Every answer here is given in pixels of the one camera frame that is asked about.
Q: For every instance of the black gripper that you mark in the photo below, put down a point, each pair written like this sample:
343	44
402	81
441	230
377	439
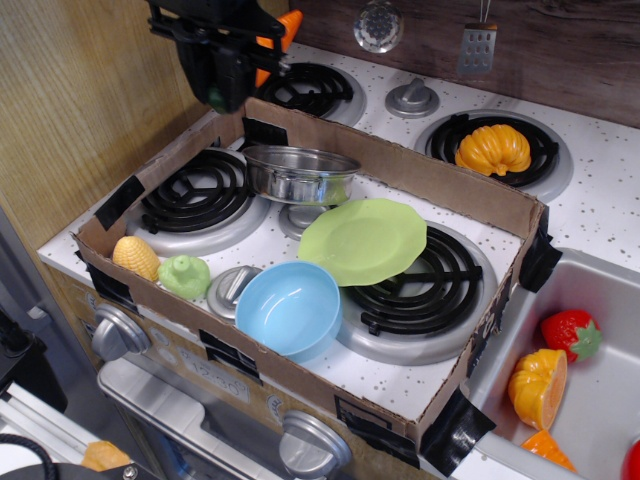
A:
220	78

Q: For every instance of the orange toy carrot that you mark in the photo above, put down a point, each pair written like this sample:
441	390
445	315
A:
266	51

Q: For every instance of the green plastic plate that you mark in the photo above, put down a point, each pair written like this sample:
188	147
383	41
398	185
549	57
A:
364	242

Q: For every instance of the cardboard fence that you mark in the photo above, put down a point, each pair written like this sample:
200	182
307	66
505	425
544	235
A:
399	421

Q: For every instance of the back left black burner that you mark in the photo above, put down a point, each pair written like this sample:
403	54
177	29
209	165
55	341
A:
323	91

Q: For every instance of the black burner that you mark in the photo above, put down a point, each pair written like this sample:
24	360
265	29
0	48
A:
323	91
551	168
426	313
203	208

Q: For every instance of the front left black burner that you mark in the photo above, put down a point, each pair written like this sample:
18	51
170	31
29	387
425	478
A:
203	208

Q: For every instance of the silver metal pot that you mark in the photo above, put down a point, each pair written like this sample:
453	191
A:
300	176

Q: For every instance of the silver centre stove knob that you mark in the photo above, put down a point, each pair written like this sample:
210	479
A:
295	219

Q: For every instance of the silver stove knob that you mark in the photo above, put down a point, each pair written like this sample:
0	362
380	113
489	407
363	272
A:
412	100
295	219

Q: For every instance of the hanging silver strainer ladle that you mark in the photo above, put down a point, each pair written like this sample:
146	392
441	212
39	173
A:
378	27

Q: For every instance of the silver back stove knob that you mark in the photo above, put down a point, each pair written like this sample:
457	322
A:
412	100

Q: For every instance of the yellow toy corn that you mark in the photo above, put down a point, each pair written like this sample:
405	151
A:
134	254

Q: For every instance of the light green toy pepper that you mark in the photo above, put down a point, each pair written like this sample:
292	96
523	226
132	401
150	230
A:
186	276

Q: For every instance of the silver knob near bowl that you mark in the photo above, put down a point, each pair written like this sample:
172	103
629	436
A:
225	290

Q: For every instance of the light blue plastic bowl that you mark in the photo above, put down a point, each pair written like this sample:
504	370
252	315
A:
294	309

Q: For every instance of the hanging silver spatula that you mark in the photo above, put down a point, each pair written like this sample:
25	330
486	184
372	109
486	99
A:
476	53

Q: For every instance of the silver left oven knob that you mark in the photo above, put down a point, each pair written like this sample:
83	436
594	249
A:
117	334

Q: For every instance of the silver oven knob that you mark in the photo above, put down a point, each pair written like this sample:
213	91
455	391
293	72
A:
117	334
309	449

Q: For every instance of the orange toy pumpkin on burner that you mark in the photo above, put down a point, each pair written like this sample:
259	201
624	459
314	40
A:
494	150

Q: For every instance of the front right black burner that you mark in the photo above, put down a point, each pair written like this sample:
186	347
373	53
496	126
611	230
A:
426	313

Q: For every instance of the back right black burner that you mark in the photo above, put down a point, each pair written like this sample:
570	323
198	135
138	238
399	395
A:
551	168

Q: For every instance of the black device left edge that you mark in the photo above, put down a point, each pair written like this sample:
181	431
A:
23	362

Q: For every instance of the silver oven door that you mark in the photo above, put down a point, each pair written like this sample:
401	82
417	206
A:
196	435

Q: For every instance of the silver right oven knob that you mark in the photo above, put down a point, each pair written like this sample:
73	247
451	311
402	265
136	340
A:
309	449

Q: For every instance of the orange toy lower left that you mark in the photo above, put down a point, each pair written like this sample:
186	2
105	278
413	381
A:
103	455

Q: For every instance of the red toy strawberry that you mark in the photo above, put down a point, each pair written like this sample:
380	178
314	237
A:
575	332

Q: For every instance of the orange pumpkin half in sink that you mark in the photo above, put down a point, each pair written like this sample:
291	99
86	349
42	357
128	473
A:
536	387

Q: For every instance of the orange toy slice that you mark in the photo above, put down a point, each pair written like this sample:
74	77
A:
544	445

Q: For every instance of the grey sink basin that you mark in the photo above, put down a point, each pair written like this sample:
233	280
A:
598	420

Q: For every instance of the red toy at edge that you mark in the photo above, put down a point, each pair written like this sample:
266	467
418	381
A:
630	469

